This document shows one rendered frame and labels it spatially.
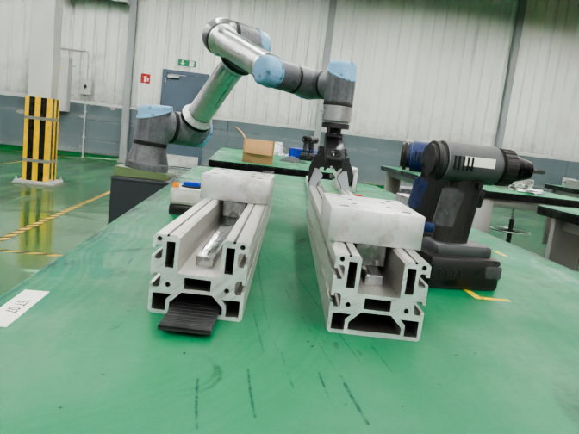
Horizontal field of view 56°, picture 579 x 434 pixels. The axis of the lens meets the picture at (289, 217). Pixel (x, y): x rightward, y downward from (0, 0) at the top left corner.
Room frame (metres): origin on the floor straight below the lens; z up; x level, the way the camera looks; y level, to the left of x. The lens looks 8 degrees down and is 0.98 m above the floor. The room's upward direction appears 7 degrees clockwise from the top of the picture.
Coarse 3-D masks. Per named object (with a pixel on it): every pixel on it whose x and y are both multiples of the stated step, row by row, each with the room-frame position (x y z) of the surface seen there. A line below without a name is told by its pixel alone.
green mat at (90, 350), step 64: (384, 192) 2.45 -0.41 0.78; (64, 256) 0.74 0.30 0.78; (128, 256) 0.78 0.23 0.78; (512, 256) 1.16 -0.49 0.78; (64, 320) 0.50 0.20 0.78; (128, 320) 0.52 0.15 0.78; (256, 320) 0.56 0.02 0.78; (320, 320) 0.59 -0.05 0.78; (448, 320) 0.64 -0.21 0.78; (512, 320) 0.68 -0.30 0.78; (576, 320) 0.71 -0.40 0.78; (0, 384) 0.37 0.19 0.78; (64, 384) 0.38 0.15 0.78; (128, 384) 0.39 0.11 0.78; (192, 384) 0.40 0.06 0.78; (256, 384) 0.41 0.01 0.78; (320, 384) 0.43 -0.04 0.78; (384, 384) 0.44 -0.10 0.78; (448, 384) 0.46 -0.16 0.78; (512, 384) 0.47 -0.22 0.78; (576, 384) 0.49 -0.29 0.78
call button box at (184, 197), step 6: (180, 186) 1.22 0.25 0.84; (186, 186) 1.21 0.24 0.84; (174, 192) 1.19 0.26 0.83; (180, 192) 1.19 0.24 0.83; (186, 192) 1.19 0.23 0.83; (192, 192) 1.19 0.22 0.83; (198, 192) 1.19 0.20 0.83; (174, 198) 1.19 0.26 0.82; (180, 198) 1.19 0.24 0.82; (186, 198) 1.19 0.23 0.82; (192, 198) 1.19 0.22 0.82; (198, 198) 1.19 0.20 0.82; (174, 204) 1.20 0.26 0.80; (180, 204) 1.19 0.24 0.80; (186, 204) 1.19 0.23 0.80; (192, 204) 1.19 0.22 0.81; (174, 210) 1.19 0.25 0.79; (180, 210) 1.19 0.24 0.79; (186, 210) 1.19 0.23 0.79
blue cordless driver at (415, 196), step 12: (408, 144) 1.06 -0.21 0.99; (420, 144) 1.05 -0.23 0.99; (408, 156) 1.05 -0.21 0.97; (420, 156) 1.03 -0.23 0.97; (420, 168) 1.04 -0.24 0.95; (420, 180) 1.05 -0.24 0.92; (432, 180) 1.04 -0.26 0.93; (420, 192) 1.05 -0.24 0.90; (432, 192) 1.04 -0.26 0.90; (408, 204) 1.06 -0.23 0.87; (420, 204) 1.04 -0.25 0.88; (432, 204) 1.04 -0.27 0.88; (432, 216) 1.04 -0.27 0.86; (432, 228) 1.02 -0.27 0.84
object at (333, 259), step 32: (320, 192) 1.20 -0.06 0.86; (320, 224) 0.84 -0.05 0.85; (320, 256) 0.78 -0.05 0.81; (352, 256) 0.56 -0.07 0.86; (416, 256) 0.59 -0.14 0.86; (320, 288) 0.69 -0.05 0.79; (352, 288) 0.56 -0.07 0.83; (384, 288) 0.59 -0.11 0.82; (416, 288) 0.56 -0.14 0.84; (352, 320) 0.59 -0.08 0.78; (384, 320) 0.60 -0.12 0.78; (416, 320) 0.56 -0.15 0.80
